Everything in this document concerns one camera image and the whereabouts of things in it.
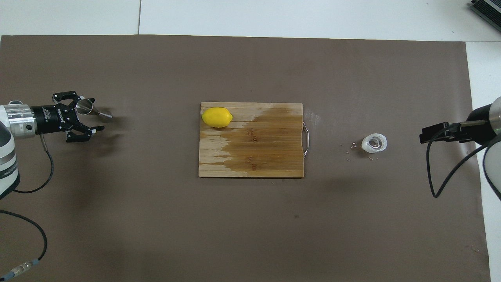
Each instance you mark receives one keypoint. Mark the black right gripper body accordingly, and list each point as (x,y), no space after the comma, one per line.
(481,125)

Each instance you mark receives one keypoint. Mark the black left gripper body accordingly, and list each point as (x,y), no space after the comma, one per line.
(49,118)

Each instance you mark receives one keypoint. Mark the steel double jigger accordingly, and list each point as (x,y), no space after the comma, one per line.
(84,107)

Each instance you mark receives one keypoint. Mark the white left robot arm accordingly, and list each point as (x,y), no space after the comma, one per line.
(8,156)

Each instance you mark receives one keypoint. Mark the brown table mat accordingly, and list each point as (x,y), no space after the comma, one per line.
(156,215)

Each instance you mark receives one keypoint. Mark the grey ridged device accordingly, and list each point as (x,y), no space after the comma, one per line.
(487,9)

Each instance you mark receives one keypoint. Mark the yellow lemon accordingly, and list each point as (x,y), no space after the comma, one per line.
(217,117)

